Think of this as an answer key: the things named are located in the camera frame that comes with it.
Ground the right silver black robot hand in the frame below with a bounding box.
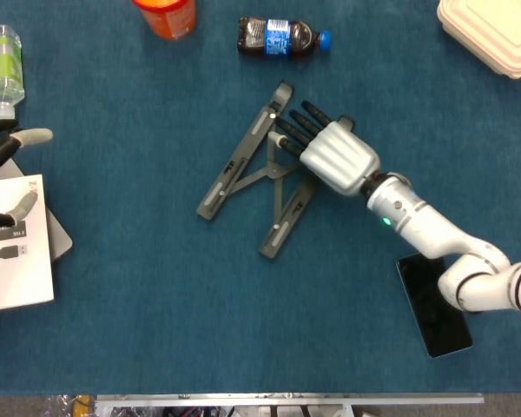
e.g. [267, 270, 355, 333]
[267, 100, 382, 197]

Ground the black folding laptop stand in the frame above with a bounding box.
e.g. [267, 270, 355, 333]
[195, 80, 357, 263]

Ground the grey closed laptop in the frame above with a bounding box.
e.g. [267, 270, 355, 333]
[0, 158, 74, 263]

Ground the clear bottle green label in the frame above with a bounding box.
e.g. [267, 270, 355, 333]
[0, 23, 26, 123]

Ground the white product box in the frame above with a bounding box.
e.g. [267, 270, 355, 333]
[0, 173, 56, 314]

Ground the cola bottle blue label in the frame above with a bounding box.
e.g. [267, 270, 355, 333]
[236, 16, 333, 60]

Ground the beige lidded food container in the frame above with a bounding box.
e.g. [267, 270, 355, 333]
[436, 0, 521, 81]

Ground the black smartphone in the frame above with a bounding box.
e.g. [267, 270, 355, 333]
[395, 254, 475, 360]

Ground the orange red snack canister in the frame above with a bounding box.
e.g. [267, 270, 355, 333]
[131, 0, 198, 42]

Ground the blue table cloth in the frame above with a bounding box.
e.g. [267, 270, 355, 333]
[0, 0, 521, 397]

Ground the clear plastic bag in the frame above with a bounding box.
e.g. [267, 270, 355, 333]
[43, 394, 76, 417]

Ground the yellow tool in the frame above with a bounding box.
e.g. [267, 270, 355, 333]
[71, 394, 97, 417]

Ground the silver aluminium rail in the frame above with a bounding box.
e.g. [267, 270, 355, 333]
[95, 392, 485, 417]

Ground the bundle of cables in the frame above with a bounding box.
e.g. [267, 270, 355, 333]
[162, 406, 227, 417]

